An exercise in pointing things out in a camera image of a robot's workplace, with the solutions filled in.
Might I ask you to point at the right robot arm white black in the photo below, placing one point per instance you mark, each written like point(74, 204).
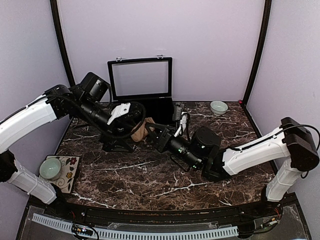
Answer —
point(292, 142)

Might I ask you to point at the left black frame post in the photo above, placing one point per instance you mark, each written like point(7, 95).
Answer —
point(61, 43)

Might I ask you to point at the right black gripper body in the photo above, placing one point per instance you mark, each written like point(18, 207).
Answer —
point(161, 145)

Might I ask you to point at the tan brown sock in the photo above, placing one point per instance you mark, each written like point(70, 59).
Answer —
point(142, 131)

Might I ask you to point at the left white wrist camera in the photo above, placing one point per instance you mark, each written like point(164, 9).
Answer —
point(118, 111)

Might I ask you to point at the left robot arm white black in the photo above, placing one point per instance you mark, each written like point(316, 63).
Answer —
point(79, 101)

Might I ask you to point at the black front rail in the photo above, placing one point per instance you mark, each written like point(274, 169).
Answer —
point(236, 214)

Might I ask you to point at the pale green bowl at back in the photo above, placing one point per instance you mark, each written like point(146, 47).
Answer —
point(218, 107)

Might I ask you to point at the black display case glass lid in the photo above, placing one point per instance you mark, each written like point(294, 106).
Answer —
point(147, 81)

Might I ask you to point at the floral patterned mat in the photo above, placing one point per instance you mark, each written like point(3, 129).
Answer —
point(69, 166)

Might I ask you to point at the right black frame post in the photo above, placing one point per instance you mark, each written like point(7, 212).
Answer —
point(259, 51)

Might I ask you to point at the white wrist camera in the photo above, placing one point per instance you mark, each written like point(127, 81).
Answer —
point(118, 111)
point(181, 119)

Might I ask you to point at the black frame post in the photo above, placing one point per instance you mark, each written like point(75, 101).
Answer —
point(259, 51)
point(61, 43)

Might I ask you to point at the green circuit board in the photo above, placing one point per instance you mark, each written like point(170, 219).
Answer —
point(82, 231)

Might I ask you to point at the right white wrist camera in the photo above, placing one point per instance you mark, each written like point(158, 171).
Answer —
point(181, 119)

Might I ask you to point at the white slotted cable duct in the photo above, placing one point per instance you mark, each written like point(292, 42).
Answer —
point(121, 231)

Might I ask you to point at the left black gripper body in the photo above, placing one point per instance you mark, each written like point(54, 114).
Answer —
point(106, 140)

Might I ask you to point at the pale green bowl on mat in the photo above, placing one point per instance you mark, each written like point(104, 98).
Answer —
point(50, 169)

